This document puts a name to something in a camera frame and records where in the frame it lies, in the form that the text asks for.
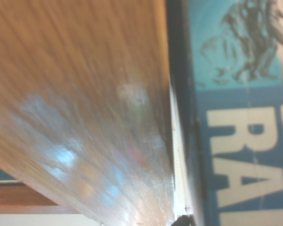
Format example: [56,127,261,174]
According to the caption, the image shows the blue paperback book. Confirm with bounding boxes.
[166,0,283,226]

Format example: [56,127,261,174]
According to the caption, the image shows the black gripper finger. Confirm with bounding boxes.
[173,214,194,226]

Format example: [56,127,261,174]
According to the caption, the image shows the oak wooden bookshelf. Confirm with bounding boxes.
[0,0,180,226]

